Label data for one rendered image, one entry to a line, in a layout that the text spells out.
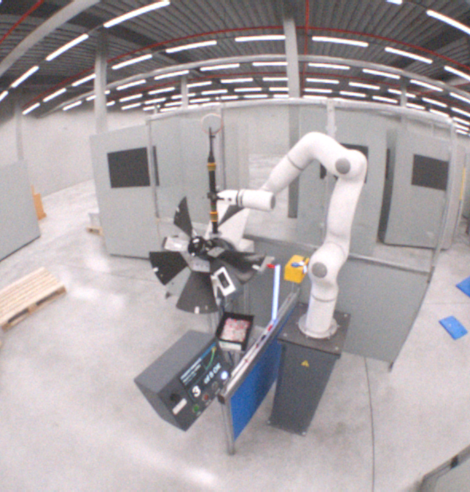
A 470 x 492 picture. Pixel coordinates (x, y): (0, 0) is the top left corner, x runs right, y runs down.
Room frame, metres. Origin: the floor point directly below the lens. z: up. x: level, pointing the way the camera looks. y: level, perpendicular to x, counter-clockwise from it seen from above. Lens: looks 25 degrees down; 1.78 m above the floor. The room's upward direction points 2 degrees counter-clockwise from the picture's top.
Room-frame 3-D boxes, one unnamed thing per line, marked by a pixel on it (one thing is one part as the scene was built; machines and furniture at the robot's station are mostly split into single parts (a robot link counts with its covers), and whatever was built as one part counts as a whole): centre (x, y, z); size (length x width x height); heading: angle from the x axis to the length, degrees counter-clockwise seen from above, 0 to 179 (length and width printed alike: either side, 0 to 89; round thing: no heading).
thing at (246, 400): (0.96, -0.16, 0.45); 0.82 x 0.02 x 0.66; 148
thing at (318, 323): (0.88, -0.39, 1.04); 0.19 x 0.19 x 0.18
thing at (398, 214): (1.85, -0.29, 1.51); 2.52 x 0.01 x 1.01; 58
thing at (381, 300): (1.85, -0.29, 0.50); 2.59 x 0.03 x 0.91; 58
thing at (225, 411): (0.60, 0.07, 0.39); 0.04 x 0.04 x 0.78; 58
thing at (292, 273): (1.30, -0.37, 1.02); 0.16 x 0.10 x 0.11; 148
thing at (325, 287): (0.86, -0.37, 1.25); 0.19 x 0.12 x 0.24; 140
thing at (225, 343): (0.99, 0.02, 0.85); 0.22 x 0.17 x 0.07; 165
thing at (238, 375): (0.96, -0.16, 0.82); 0.90 x 0.04 x 0.08; 148
